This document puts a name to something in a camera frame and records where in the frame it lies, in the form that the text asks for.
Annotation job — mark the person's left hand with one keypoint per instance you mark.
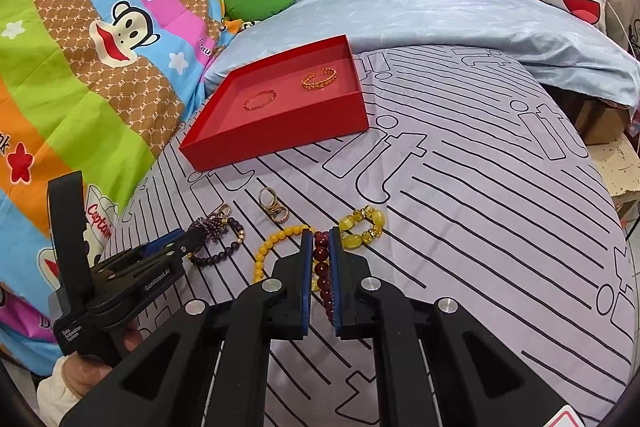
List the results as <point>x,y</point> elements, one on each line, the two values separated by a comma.
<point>87,369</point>

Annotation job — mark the cardboard box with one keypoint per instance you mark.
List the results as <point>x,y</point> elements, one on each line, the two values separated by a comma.
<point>602,122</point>

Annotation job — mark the cream stool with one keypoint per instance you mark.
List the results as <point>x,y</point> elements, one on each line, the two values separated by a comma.
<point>620,167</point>

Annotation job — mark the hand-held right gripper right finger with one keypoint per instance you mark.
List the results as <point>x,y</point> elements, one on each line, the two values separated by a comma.
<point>336,282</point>

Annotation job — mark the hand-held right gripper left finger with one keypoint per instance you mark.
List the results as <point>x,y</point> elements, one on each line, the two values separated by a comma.
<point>306,282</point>

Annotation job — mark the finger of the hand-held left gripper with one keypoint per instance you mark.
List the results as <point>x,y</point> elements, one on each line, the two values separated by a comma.
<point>162,239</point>
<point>185,249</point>

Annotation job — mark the red tray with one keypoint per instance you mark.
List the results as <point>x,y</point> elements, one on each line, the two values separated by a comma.
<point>280,82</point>

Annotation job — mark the colourful monkey print quilt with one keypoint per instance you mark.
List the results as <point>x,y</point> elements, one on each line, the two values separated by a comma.
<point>75,57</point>

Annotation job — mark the light blue pillow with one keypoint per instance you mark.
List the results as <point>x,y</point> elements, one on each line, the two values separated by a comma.
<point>425,17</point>

